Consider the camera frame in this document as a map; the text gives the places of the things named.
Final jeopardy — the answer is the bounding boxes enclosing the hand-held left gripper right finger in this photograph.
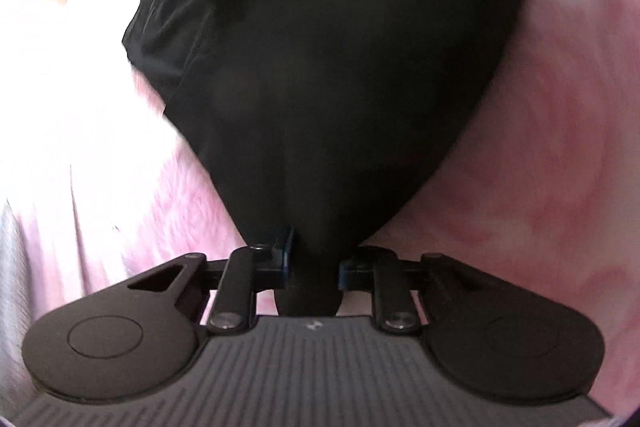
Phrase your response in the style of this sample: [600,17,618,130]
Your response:
[340,247,481,335]

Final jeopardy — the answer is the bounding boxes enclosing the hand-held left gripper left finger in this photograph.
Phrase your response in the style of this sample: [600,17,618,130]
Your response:
[127,229,296,335]

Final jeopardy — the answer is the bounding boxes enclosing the black pants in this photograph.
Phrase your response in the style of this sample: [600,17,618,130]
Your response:
[121,0,531,318]

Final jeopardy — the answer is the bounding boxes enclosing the pink floral blanket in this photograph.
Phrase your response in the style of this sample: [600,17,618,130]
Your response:
[0,0,640,425]

